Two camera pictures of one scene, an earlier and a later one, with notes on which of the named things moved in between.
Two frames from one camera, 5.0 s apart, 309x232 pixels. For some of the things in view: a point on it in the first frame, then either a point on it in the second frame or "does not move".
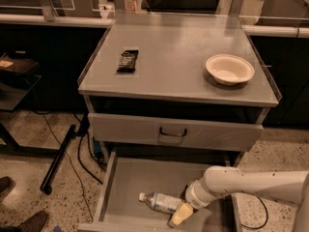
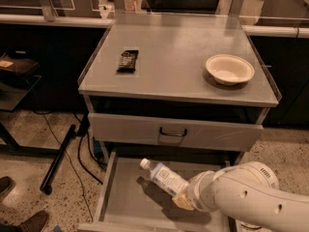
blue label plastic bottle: [163, 203] -> [164, 177]
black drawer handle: [173, 134] does not move
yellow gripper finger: [182, 212] -> [183, 201]
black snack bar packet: [127, 61] does not move
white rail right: [275, 31] does not move
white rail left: [39, 19] does not move
